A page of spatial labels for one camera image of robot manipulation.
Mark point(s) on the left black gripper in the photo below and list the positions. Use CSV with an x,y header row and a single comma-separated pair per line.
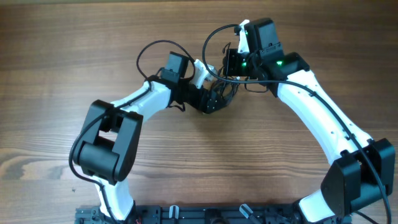
x,y
212,101

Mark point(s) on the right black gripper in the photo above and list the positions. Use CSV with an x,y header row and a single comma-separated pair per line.
x,y
232,64

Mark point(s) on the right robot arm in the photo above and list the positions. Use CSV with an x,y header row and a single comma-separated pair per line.
x,y
361,168

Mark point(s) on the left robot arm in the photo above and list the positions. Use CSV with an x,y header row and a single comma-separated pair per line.
x,y
105,150

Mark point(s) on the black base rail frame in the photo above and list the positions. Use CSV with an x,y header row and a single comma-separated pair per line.
x,y
269,214

